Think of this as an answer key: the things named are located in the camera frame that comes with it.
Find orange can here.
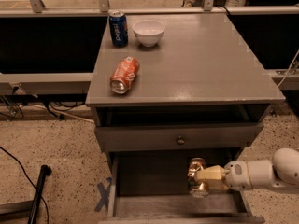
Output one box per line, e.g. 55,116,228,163
187,158,208,198

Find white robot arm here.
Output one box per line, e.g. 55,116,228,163
194,148,299,194

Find open middle drawer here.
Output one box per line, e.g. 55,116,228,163
100,148,264,224

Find top drawer with knob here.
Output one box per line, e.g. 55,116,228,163
95,104,268,152

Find red Coca-Cola can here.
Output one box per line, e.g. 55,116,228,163
110,56,140,94

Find blue Pepsi can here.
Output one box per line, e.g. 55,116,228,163
108,11,128,47

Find grey wooden cabinet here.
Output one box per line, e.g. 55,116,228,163
85,13,287,224

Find grey metal railing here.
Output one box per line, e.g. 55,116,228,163
0,0,299,90

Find white bowl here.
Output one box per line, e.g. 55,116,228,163
133,20,165,47

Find black metal leg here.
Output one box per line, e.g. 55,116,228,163
0,164,53,224

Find white cable at right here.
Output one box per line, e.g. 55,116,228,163
276,49,299,89

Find cable bundle under rail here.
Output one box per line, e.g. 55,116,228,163
0,84,94,123

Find black floor cable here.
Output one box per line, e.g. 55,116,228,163
0,145,50,224

